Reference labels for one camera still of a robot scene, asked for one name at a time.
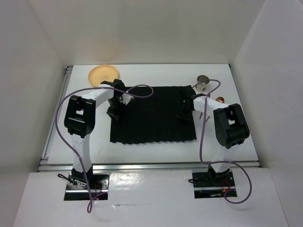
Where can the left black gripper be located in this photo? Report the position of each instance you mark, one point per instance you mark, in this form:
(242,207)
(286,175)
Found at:
(118,114)

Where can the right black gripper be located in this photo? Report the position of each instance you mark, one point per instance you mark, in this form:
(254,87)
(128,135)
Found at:
(182,116)

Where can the copper spoon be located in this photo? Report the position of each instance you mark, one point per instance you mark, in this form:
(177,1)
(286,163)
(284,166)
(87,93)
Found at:
(220,99)

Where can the black cloth placemat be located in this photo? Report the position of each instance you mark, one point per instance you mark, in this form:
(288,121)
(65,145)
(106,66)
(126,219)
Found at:
(152,117)

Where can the orange round plate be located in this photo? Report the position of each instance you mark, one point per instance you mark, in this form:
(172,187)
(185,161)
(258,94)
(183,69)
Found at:
(102,73)

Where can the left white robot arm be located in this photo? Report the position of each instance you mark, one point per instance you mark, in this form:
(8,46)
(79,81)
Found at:
(80,121)

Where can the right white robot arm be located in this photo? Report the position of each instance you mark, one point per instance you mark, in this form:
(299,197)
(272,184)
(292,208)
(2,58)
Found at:
(230,128)

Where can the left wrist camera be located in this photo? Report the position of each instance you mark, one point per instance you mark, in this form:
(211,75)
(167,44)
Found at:
(126,99)

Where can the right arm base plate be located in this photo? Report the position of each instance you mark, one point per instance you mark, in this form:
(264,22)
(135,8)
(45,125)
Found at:
(204,188)

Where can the aluminium table frame rail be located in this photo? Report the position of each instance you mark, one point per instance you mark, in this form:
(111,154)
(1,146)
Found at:
(164,155)

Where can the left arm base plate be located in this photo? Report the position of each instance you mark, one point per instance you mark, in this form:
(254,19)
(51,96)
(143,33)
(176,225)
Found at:
(78,191)

